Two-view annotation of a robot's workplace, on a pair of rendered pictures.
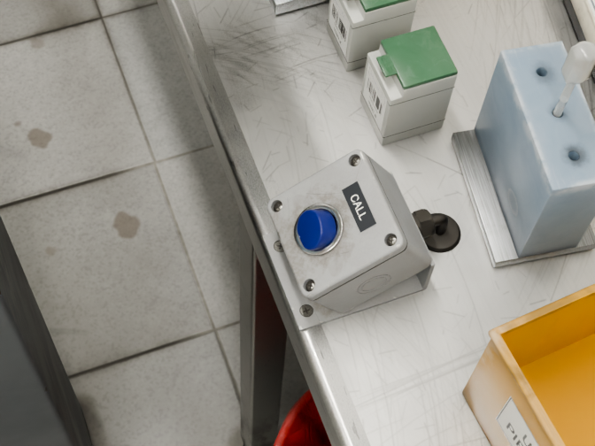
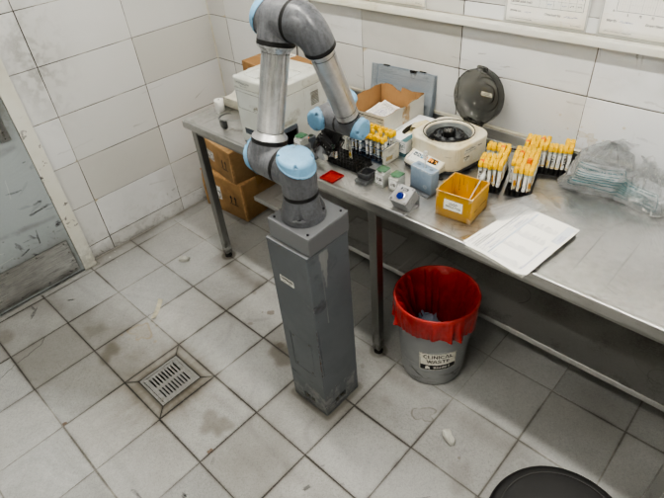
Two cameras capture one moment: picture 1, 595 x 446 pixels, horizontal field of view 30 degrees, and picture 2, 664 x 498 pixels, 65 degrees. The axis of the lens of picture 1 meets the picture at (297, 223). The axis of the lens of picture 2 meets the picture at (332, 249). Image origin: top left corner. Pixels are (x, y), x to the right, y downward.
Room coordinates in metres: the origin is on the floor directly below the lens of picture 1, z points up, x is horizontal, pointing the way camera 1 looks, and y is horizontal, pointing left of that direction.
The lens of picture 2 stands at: (-1.03, 0.70, 1.93)
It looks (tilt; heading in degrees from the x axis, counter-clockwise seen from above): 39 degrees down; 342
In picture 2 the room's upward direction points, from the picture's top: 5 degrees counter-clockwise
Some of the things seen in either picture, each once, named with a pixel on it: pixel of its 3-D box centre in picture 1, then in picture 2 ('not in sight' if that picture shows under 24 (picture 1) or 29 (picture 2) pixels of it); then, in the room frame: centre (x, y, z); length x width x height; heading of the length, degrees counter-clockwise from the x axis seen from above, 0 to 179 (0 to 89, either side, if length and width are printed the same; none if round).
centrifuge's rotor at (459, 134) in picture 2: not in sight; (448, 137); (0.54, -0.35, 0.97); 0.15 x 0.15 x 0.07
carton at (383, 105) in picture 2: not in sight; (382, 114); (0.89, -0.23, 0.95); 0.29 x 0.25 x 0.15; 115
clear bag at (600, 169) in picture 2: not in sight; (602, 161); (0.12, -0.71, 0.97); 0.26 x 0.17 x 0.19; 39
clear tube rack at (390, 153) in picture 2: not in sight; (372, 146); (0.71, -0.10, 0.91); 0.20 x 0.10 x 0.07; 25
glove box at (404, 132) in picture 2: not in sight; (414, 132); (0.71, -0.30, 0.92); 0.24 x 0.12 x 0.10; 115
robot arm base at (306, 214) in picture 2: not in sight; (301, 202); (0.33, 0.33, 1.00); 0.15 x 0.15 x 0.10
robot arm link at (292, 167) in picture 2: not in sight; (295, 171); (0.33, 0.34, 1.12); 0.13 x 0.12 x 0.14; 25
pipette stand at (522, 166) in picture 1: (537, 156); (424, 179); (0.37, -0.15, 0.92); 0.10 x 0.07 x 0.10; 17
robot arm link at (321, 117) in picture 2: not in sight; (327, 117); (0.54, 0.14, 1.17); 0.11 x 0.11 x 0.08; 25
